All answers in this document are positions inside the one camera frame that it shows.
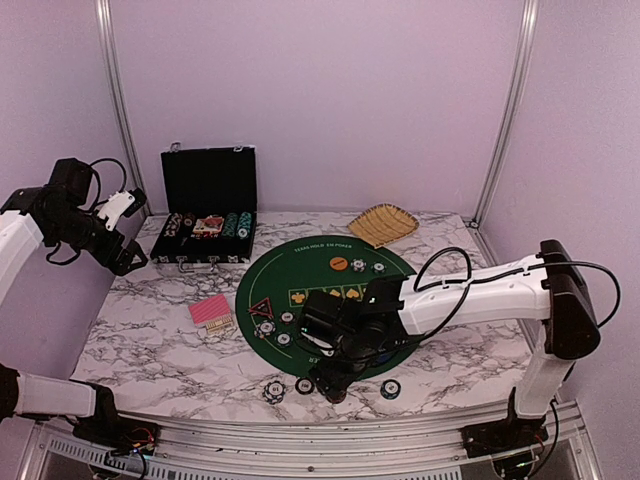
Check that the front aluminium rail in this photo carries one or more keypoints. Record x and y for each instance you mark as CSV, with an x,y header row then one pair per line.
x,y
426,446

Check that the blue ten chip stack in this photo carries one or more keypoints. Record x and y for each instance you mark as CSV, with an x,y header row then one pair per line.
x,y
274,392

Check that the teal chip row in case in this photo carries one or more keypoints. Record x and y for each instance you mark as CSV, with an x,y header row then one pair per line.
x,y
244,225

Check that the round green poker mat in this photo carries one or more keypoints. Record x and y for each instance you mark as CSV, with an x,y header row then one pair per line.
x,y
287,274

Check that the orange-black chip row in case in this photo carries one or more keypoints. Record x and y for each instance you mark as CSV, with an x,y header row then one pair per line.
x,y
189,219

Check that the placed ten chips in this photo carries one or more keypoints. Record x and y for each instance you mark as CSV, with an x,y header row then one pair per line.
x,y
358,265
265,329

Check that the green fifty chip stack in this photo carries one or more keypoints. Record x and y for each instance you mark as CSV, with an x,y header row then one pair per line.
x,y
390,389

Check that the black poker chip case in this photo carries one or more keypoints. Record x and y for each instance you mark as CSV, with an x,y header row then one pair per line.
x,y
209,181

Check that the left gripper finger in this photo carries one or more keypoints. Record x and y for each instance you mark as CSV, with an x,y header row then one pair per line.
x,y
127,267
135,251

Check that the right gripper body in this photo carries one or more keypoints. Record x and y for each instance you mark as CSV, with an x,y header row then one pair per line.
x,y
357,358

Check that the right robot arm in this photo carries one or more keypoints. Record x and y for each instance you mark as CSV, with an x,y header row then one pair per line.
x,y
400,312

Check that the red-backed playing card deck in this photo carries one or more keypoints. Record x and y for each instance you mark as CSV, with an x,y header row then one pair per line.
x,y
213,314

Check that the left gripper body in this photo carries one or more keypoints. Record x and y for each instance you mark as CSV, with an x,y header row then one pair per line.
x,y
103,253

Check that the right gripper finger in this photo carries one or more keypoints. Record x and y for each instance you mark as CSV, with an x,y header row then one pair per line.
x,y
342,382
322,382

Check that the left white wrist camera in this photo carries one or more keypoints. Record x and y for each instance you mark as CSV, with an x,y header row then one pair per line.
x,y
121,204

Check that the triangular all-in button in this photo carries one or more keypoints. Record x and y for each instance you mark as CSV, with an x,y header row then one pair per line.
x,y
262,308

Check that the card deck in case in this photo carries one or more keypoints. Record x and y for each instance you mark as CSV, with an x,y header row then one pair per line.
x,y
210,226

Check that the hundred chip front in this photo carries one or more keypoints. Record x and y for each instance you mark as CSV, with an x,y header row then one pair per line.
x,y
304,386

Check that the blue-tan chip row in case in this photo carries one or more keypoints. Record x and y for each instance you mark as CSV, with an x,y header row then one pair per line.
x,y
173,225

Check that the placed fifty chip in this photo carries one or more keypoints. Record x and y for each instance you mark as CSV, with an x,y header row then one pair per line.
x,y
284,339
378,268

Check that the orange hundred chip stack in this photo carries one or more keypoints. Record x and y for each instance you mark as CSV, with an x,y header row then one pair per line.
x,y
336,399

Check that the aluminium frame post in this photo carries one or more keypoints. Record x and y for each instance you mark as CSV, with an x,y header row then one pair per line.
x,y
517,84
116,90

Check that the orange big blind button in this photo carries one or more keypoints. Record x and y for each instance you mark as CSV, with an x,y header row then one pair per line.
x,y
339,263

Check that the right aluminium frame post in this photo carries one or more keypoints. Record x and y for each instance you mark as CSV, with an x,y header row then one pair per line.
x,y
517,84

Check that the green chip row in case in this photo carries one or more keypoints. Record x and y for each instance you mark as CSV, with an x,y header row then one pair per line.
x,y
230,225

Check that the woven bamboo tray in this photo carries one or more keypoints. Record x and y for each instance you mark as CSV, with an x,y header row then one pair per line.
x,y
383,224

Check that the left aluminium frame post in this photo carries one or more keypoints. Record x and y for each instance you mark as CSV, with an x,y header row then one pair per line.
x,y
116,90

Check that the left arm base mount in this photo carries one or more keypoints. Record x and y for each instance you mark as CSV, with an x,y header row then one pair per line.
x,y
122,435

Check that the placed hundred chip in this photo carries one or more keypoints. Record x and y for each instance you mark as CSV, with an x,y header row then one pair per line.
x,y
287,317

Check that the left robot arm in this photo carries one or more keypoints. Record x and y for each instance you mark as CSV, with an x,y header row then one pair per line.
x,y
55,214

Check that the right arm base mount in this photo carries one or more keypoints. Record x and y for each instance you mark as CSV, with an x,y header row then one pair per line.
x,y
497,437

